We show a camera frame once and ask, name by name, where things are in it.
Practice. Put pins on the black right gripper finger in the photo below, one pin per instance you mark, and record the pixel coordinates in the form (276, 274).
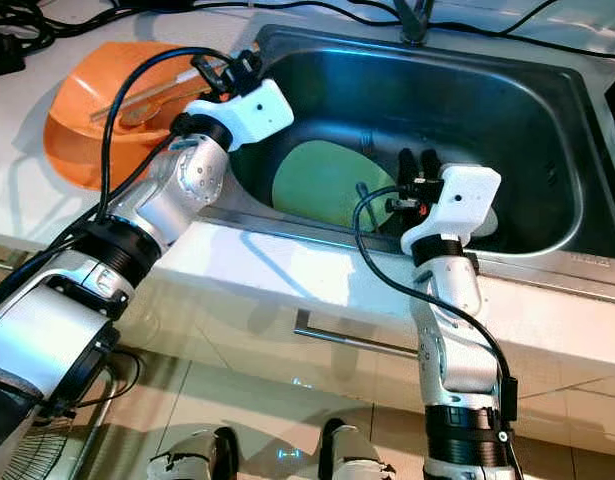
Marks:
(407, 168)
(428, 167)

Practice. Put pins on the silver metal fork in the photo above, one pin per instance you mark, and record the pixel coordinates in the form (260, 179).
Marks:
(122, 106)

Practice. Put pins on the orange plastic bowl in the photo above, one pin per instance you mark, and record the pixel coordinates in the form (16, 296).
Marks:
(102, 72)

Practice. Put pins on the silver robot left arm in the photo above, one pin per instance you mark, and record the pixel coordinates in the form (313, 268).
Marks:
(67, 330)

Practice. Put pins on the stainless steel sink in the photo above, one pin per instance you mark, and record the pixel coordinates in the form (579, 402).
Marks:
(427, 100)

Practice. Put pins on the green plate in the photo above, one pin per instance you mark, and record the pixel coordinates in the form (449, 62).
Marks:
(322, 185)

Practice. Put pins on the dark metal faucet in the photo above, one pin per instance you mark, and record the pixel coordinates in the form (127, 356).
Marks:
(413, 20)

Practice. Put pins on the orange plastic plate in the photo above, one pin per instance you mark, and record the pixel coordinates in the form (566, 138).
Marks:
(77, 165)

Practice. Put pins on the black power strip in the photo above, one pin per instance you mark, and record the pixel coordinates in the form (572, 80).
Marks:
(2, 55)

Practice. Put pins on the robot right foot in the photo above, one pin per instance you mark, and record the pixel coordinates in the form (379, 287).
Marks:
(357, 455)

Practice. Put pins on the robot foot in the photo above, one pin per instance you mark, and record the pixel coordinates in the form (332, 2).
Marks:
(192, 455)
(357, 455)

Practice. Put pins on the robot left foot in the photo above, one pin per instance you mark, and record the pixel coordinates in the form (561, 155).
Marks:
(192, 455)

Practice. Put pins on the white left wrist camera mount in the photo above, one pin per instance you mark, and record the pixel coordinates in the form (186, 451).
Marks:
(252, 112)

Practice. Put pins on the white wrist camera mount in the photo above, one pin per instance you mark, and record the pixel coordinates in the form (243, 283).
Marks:
(252, 112)
(462, 200)

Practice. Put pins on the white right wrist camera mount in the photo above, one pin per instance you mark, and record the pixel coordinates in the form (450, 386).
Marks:
(462, 200)

